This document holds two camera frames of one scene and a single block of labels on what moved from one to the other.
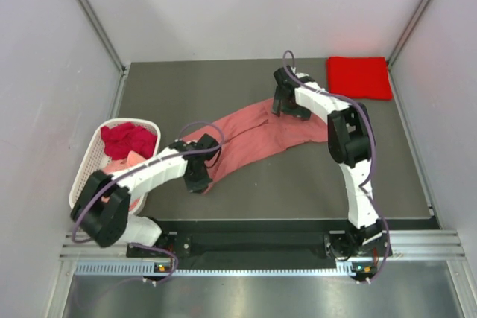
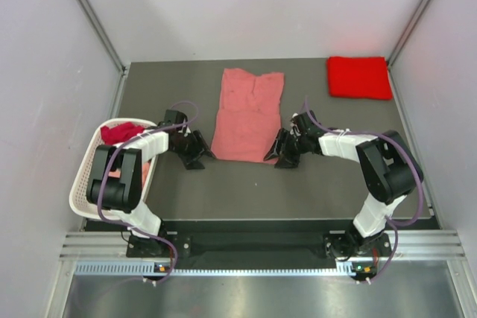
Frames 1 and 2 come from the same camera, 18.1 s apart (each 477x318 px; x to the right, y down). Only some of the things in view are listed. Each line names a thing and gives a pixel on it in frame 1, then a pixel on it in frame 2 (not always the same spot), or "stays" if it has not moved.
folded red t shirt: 364,77 stays
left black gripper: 200,185 to 191,161
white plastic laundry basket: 95,156 stays
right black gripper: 300,112 to 276,150
